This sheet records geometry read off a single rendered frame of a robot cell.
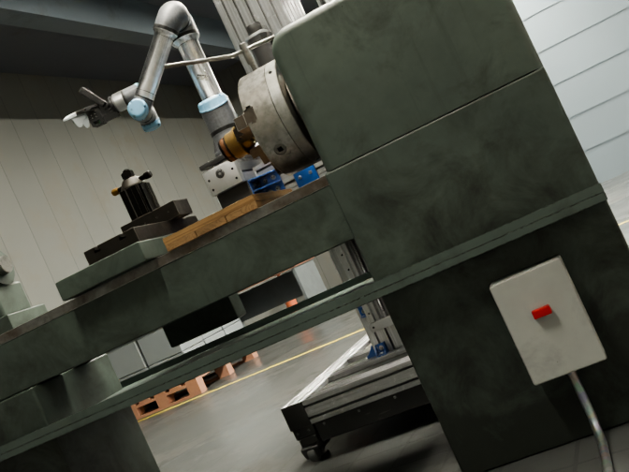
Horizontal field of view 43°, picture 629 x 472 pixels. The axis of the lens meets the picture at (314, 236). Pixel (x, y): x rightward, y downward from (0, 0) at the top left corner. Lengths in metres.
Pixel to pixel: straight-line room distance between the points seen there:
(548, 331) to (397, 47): 0.78
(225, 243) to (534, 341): 0.87
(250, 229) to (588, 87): 8.66
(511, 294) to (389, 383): 0.94
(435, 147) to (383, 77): 0.22
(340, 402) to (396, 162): 1.12
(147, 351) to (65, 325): 4.86
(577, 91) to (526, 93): 8.60
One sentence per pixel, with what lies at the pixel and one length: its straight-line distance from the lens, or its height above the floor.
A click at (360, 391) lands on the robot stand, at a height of 0.19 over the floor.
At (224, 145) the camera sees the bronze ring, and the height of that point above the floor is 1.08.
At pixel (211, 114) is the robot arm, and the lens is 3.05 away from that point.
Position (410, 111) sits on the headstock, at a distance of 2.04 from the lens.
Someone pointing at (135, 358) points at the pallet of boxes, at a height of 0.52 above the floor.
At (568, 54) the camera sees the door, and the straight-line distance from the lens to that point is 10.64.
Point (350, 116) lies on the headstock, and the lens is 2.06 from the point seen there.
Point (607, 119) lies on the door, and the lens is 10.60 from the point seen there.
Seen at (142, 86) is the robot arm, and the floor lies 1.53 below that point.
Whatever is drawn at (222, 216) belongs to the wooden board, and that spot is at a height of 0.89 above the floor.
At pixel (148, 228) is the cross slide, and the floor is 0.96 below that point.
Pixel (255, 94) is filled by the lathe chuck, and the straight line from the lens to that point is 2.22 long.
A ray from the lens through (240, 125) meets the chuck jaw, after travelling 2.24.
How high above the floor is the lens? 0.69
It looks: 1 degrees up
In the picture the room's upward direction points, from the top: 25 degrees counter-clockwise
